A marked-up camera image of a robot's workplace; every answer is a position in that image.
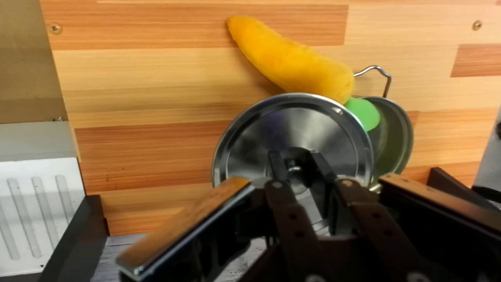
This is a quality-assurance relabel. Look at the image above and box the silver pot lid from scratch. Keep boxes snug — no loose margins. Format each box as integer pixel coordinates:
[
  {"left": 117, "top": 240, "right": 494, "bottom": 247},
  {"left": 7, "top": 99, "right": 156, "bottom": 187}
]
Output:
[{"left": 209, "top": 93, "right": 375, "bottom": 197}]

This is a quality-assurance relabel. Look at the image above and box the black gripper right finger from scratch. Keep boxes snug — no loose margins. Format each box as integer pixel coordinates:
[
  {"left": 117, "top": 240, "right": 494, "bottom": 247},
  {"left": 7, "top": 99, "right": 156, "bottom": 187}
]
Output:
[{"left": 311, "top": 151, "right": 435, "bottom": 282}]

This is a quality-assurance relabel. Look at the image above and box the white toy sink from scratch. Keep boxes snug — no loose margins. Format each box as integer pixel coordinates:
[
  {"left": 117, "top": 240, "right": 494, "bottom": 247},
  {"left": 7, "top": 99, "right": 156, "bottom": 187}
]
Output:
[{"left": 0, "top": 121, "right": 89, "bottom": 280}]

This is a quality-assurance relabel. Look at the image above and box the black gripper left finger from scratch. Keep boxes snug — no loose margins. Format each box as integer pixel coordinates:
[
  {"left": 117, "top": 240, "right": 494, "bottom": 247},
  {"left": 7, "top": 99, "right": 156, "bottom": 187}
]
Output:
[{"left": 263, "top": 150, "right": 327, "bottom": 282}]

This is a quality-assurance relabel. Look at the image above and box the yellow plush carrot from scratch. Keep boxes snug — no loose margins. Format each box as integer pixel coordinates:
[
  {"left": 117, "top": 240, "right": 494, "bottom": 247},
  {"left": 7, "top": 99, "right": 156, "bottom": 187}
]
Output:
[{"left": 225, "top": 15, "right": 383, "bottom": 134}]

